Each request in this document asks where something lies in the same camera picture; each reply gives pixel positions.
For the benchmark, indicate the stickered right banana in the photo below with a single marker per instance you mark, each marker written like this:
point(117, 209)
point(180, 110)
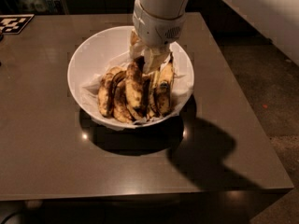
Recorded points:
point(164, 88)

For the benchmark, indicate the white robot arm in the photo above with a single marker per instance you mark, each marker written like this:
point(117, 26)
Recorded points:
point(277, 20)

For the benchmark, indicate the bottles on shelf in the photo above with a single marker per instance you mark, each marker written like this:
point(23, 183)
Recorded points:
point(43, 7)

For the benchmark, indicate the thin spotted banana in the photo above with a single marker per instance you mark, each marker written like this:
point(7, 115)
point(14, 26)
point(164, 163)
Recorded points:
point(152, 108)

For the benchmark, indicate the black white fiducial marker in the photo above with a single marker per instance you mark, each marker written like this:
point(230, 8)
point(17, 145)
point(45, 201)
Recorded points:
point(14, 24)

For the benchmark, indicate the white bowl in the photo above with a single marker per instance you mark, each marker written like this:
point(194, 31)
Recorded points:
point(90, 56)

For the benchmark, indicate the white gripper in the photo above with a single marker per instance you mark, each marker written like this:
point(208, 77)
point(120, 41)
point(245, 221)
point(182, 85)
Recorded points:
point(155, 30)

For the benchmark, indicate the white paper towel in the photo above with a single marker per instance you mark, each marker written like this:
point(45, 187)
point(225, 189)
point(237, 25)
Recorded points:
point(183, 84)

